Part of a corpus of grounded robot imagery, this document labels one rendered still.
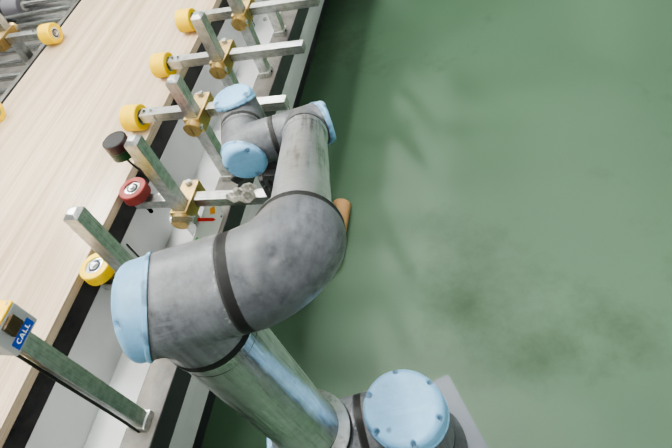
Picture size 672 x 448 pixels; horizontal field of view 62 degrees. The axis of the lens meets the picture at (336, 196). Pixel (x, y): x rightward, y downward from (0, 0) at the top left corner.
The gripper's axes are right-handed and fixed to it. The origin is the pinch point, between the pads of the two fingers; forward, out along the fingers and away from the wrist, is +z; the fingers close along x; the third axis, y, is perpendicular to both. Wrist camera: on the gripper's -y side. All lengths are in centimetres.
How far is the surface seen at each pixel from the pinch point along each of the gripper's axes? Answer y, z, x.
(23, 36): -124, -18, 78
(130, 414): -25, 4, -56
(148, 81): -57, -10, 47
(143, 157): -24.6, -26.1, -6.0
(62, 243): -55, -10, -18
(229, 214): -23.5, 12.0, 5.8
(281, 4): -13, -14, 73
